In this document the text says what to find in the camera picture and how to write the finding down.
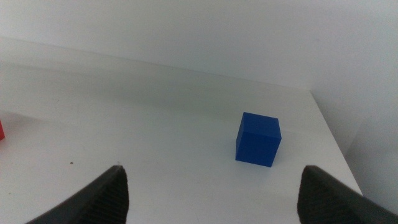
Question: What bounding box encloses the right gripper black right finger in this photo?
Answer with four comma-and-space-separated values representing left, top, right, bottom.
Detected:
297, 164, 398, 224

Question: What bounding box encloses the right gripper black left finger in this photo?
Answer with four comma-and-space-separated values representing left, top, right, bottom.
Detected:
24, 164, 130, 224

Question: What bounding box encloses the blue cube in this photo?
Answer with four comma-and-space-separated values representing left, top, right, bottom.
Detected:
235, 111, 282, 168

